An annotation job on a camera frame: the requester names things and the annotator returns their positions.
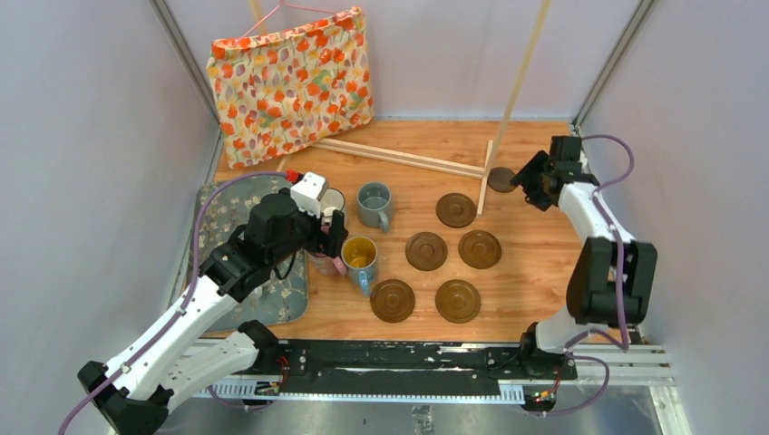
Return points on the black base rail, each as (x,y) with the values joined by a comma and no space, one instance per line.
(357,370)

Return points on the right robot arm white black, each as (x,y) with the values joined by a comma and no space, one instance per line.
(611,283)

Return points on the floral orange fabric bag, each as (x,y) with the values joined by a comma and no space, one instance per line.
(278,93)

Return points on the pink mug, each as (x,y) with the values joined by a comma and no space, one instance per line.
(327,265)

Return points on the white grey mug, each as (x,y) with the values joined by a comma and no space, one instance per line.
(333,200)

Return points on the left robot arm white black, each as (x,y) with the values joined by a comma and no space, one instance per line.
(137,389)

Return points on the small dark brown coaster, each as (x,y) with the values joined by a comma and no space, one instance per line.
(500,179)

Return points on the pink wire hanger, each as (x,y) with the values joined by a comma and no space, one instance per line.
(277,15)

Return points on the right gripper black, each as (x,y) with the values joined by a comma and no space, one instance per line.
(526,178)

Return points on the blue mug yellow inside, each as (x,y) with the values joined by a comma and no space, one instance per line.
(360,256)

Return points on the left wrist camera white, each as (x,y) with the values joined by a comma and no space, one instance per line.
(307,194)

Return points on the floral grey tray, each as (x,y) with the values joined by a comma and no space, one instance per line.
(276,301)

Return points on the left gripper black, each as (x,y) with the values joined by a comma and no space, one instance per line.
(329,242)

